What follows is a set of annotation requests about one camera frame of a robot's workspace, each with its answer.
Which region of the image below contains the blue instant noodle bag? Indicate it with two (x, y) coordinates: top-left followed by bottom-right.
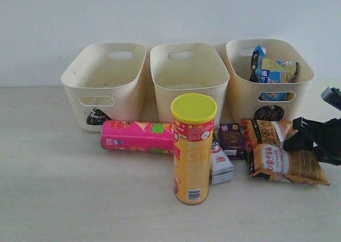
(249, 46), (299, 84)

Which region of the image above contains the white blue milk carton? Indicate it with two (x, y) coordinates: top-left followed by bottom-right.
(210, 134), (234, 185)

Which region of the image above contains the left cream bin triangle mark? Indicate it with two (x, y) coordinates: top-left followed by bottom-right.
(61, 43), (147, 132)

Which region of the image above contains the purple drink carton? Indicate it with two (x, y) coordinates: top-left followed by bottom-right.
(218, 123), (247, 160)

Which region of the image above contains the yellow chips can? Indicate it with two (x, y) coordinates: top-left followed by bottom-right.
(171, 93), (217, 205)

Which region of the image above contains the pink chips can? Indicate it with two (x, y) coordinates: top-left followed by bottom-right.
(101, 120), (174, 154)

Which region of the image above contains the orange instant noodle bag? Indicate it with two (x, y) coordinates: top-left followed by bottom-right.
(241, 119), (330, 185)

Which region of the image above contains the right cream bin circle mark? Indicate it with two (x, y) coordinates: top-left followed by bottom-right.
(225, 39), (314, 123)

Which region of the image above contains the middle cream bin square mark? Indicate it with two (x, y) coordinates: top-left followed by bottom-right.
(150, 43), (230, 127)

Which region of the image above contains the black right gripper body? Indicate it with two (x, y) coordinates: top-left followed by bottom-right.
(312, 118), (340, 166)

